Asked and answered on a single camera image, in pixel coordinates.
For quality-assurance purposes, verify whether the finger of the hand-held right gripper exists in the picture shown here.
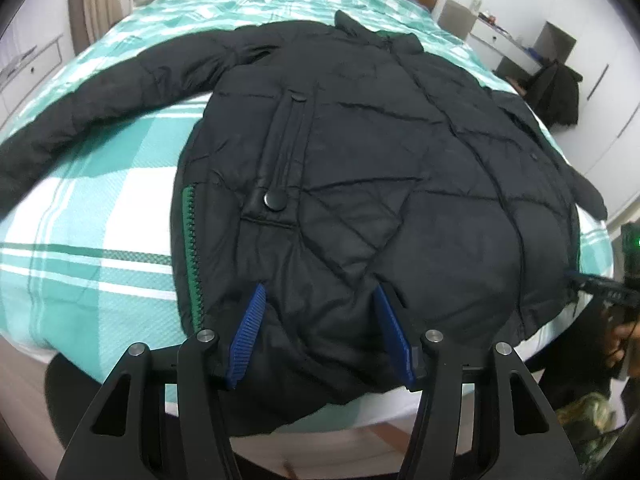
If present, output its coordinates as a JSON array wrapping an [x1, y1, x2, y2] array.
[[565, 270, 640, 308]]

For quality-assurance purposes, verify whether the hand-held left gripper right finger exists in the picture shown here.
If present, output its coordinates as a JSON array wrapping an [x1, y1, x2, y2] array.
[[372, 284, 586, 480]]

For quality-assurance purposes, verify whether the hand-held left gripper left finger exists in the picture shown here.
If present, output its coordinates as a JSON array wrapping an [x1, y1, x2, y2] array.
[[55, 282, 267, 480]]

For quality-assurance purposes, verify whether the black padded jacket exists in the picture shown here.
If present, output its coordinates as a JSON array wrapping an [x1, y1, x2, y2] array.
[[0, 10, 608, 436]]

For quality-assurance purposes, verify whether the person's right hand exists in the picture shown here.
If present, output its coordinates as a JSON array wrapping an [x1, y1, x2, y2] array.
[[602, 317, 640, 363]]

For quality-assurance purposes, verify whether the camouflage cloth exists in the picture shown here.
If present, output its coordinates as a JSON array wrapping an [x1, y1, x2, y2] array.
[[555, 392, 621, 461]]

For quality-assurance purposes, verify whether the white wardrobe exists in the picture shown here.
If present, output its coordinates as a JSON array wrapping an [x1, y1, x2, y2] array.
[[565, 5, 640, 216]]

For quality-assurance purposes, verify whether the dark coat on chair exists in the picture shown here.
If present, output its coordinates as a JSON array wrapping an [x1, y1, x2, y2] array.
[[520, 60, 583, 128]]

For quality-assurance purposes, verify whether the bed with teal plaid cover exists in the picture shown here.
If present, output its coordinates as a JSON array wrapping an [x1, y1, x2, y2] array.
[[0, 0, 616, 436]]

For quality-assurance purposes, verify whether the grey desk side panel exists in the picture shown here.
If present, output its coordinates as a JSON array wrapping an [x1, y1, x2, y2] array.
[[532, 21, 578, 63]]

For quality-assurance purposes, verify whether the white desk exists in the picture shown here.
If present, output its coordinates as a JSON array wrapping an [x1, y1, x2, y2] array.
[[470, 12, 543, 78]]

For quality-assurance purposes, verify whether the grey bedside cabinet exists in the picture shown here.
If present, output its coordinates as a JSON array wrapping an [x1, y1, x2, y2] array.
[[440, 0, 476, 41]]

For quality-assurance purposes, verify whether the white drawer cabinet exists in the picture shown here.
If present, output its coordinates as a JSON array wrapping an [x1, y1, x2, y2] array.
[[0, 35, 66, 131]]

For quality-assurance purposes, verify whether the beige curtain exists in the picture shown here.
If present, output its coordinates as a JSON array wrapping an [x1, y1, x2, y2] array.
[[67, 0, 126, 56]]

